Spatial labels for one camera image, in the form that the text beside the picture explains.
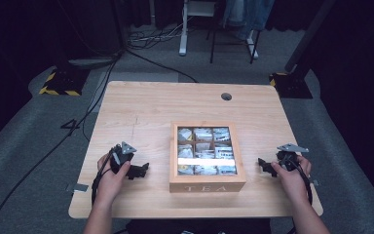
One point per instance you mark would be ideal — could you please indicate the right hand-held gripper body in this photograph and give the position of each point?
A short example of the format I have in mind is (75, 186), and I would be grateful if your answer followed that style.
(289, 161)

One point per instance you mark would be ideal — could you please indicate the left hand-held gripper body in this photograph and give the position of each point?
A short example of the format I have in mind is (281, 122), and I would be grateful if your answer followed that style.
(119, 160)

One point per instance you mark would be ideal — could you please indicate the person's right hand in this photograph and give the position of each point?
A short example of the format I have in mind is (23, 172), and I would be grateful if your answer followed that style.
(293, 183)

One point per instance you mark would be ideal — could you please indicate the person's left hand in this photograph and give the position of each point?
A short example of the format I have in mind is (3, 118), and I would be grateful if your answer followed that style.
(108, 185)

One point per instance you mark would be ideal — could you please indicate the small grey tape piece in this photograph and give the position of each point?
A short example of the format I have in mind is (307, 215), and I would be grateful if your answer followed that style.
(314, 183)

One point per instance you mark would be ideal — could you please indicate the wooden tea box glass lid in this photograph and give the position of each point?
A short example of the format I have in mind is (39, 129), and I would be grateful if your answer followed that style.
(174, 152)

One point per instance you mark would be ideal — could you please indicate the group of tea bags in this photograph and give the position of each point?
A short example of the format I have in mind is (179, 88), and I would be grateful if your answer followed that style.
(204, 151)

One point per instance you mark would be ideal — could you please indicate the black stand base striped tape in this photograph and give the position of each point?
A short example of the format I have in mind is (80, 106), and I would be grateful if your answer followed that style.
(290, 86)
(63, 81)

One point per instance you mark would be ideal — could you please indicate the slanted black stand pole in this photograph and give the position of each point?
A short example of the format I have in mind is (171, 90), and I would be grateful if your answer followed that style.
(308, 35)

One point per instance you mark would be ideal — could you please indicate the white desk leg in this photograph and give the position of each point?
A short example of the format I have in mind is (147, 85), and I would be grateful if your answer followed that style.
(183, 42)

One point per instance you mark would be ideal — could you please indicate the black metal stool frame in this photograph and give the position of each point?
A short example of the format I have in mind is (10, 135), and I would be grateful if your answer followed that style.
(212, 39)

